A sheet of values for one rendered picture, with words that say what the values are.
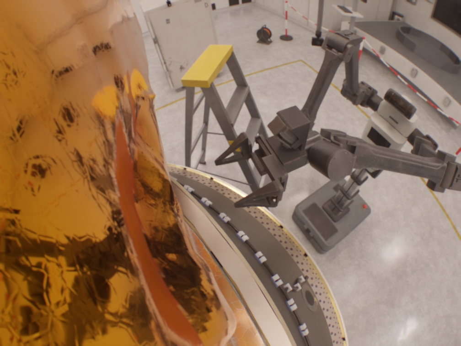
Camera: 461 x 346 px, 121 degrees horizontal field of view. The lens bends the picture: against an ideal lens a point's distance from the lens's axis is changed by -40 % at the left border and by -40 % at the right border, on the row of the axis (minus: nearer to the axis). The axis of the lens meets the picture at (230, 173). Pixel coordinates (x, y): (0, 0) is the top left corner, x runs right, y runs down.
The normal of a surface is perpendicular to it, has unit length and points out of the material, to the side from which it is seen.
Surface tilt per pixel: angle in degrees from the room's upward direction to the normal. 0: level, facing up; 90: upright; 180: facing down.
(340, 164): 60
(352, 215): 0
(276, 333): 0
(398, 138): 0
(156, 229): 65
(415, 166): 54
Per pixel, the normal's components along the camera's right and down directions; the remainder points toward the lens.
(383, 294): -0.12, -0.52
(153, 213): 0.69, -0.69
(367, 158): -0.12, 0.38
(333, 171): 0.26, 0.40
